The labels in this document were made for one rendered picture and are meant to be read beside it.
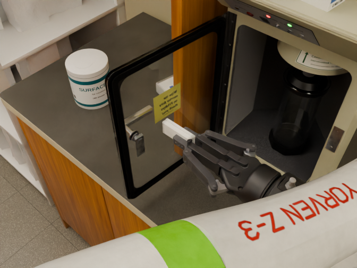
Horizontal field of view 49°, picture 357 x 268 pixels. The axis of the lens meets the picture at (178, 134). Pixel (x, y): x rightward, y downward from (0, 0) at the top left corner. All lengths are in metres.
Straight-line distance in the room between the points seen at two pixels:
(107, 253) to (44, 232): 1.87
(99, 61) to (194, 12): 0.46
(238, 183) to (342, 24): 0.29
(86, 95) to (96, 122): 0.09
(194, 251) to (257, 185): 0.33
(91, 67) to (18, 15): 0.58
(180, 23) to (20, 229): 1.62
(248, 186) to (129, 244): 0.35
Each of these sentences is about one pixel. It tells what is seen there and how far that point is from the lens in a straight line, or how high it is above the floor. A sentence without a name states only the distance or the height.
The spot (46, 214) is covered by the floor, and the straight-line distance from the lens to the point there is 2.23.
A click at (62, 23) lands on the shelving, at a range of 1.77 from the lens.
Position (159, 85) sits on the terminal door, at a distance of 0.80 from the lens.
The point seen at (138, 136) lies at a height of 1.21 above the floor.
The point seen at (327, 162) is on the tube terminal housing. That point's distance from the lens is 0.95.
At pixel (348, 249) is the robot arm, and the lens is 0.44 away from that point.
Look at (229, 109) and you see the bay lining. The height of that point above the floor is 1.11.
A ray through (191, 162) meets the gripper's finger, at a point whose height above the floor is 1.29.
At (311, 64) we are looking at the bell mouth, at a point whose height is 1.33.
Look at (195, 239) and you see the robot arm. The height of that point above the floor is 1.53.
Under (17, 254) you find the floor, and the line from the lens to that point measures 2.16.
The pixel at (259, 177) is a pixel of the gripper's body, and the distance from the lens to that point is 0.64.
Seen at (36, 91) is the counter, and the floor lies 0.94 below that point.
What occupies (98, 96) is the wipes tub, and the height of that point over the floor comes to 0.99.
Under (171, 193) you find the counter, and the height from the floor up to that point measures 0.94.
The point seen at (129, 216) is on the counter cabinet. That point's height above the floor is 0.78.
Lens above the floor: 1.82
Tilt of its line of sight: 48 degrees down
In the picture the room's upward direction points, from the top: straight up
